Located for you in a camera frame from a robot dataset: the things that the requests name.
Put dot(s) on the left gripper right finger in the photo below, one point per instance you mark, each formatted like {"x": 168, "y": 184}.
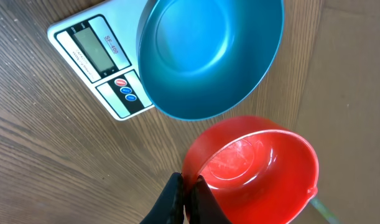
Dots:
{"x": 201, "y": 207}

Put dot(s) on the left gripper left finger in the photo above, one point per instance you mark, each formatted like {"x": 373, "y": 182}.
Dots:
{"x": 169, "y": 207}

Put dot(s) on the red measuring scoop blue handle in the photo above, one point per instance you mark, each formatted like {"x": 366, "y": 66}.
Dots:
{"x": 258, "y": 171}

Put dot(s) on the white digital kitchen scale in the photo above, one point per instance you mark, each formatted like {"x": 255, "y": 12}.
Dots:
{"x": 101, "y": 45}

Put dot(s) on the blue metal bowl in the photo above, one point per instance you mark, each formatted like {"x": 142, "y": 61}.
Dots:
{"x": 200, "y": 58}

